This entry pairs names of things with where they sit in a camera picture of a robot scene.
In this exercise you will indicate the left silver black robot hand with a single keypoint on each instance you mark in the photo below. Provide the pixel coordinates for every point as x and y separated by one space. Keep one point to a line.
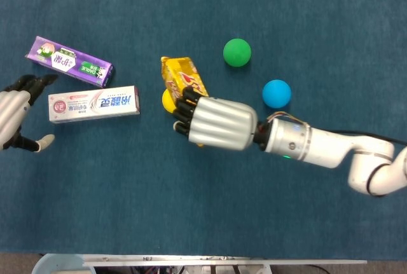
11 112

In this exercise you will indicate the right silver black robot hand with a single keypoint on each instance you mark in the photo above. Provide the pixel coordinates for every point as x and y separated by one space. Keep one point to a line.
222 123

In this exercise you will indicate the yellow foam ball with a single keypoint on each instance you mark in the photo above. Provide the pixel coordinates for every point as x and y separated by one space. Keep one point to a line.
167 102

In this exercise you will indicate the gold foil snack packet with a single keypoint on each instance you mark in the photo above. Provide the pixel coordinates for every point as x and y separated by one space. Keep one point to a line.
181 73

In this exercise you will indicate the green foam ball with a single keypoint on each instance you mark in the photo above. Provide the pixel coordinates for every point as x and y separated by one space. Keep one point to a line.
237 52

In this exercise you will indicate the purple toothpaste box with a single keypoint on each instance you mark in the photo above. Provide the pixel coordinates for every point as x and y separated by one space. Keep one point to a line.
70 62

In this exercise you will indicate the white toothpaste box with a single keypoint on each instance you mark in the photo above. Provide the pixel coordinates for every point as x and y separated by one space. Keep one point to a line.
95 104

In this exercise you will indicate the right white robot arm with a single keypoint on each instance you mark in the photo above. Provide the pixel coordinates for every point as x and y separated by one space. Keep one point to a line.
318 147

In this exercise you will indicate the blue foam ball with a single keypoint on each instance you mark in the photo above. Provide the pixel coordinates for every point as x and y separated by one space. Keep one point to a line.
276 93

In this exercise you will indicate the teal felt table cloth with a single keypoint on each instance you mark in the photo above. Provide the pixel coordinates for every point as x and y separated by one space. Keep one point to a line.
127 191

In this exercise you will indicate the pale round bucket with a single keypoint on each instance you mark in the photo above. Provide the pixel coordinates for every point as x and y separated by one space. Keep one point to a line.
57 264

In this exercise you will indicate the white metal frame rail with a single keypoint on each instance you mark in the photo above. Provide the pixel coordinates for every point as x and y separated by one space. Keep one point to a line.
222 262

